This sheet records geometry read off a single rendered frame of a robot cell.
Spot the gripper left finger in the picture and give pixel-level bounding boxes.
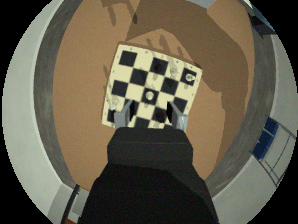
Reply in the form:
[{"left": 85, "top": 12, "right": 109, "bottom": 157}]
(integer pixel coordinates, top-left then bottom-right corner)
[{"left": 114, "top": 100, "right": 135, "bottom": 131}]

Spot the black and white chessboard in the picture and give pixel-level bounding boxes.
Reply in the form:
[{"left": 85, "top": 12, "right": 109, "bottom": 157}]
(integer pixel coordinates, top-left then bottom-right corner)
[{"left": 102, "top": 44, "right": 203, "bottom": 129}]

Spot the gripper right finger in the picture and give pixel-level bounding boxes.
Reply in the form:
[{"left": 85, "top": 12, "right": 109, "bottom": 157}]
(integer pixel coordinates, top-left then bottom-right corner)
[{"left": 166, "top": 101, "right": 188, "bottom": 133}]

